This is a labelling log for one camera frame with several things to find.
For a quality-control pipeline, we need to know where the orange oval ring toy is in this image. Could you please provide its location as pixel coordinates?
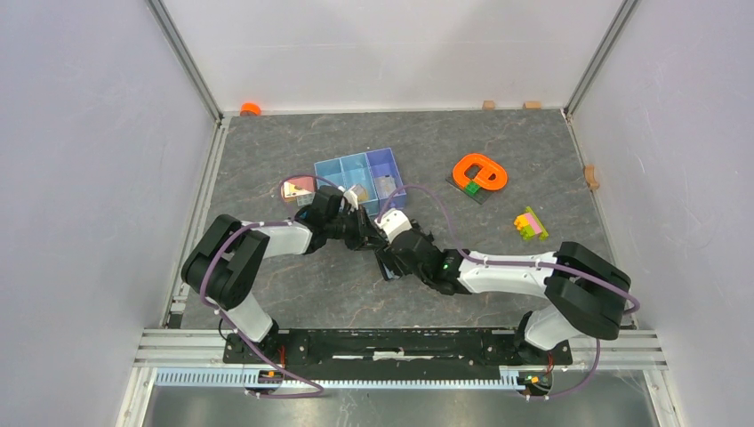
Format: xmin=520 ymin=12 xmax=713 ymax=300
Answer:
xmin=451 ymin=153 xmax=509 ymax=191

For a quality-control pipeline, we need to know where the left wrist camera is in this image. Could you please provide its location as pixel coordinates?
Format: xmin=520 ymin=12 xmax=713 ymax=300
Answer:
xmin=342 ymin=183 xmax=370 ymax=213

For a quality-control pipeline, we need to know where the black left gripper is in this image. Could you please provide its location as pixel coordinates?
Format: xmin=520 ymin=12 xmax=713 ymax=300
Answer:
xmin=325 ymin=205 xmax=386 ymax=251

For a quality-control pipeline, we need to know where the wooden arch piece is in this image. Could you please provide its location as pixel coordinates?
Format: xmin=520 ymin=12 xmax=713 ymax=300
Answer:
xmin=583 ymin=165 xmax=600 ymax=191

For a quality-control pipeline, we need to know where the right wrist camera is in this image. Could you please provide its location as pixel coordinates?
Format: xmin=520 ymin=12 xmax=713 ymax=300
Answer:
xmin=375 ymin=208 xmax=413 ymax=243

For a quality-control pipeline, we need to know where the pink and orange block toy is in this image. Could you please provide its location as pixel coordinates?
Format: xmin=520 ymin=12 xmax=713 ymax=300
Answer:
xmin=281 ymin=176 xmax=316 ymax=206

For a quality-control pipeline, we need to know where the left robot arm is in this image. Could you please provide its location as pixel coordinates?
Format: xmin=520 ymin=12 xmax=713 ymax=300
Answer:
xmin=180 ymin=185 xmax=387 ymax=363

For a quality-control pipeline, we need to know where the multicolour brick stack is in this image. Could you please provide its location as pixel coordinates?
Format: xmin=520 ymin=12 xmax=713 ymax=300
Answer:
xmin=513 ymin=206 xmax=549 ymax=241

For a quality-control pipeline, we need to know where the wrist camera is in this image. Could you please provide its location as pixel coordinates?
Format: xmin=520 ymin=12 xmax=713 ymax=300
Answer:
xmin=342 ymin=183 xmax=370 ymax=213
xmin=375 ymin=208 xmax=413 ymax=243

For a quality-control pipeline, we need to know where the orange round cap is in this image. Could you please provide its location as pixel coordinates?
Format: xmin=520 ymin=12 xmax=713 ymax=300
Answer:
xmin=239 ymin=102 xmax=261 ymax=117

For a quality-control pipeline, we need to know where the blue three-compartment tray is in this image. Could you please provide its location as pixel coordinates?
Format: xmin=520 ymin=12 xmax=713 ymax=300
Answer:
xmin=314 ymin=148 xmax=407 ymax=217

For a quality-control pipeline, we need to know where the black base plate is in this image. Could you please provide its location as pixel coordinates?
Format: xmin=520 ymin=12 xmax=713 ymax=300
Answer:
xmin=223 ymin=327 xmax=573 ymax=381

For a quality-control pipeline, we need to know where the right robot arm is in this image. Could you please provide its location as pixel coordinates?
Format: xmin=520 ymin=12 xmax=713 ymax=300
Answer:
xmin=381 ymin=226 xmax=630 ymax=363

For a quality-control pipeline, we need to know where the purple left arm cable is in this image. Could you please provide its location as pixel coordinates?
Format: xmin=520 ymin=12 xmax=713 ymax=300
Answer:
xmin=198 ymin=173 xmax=343 ymax=399

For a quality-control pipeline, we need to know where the black card holder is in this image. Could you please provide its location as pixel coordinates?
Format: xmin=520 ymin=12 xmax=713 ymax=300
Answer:
xmin=374 ymin=248 xmax=402 ymax=281

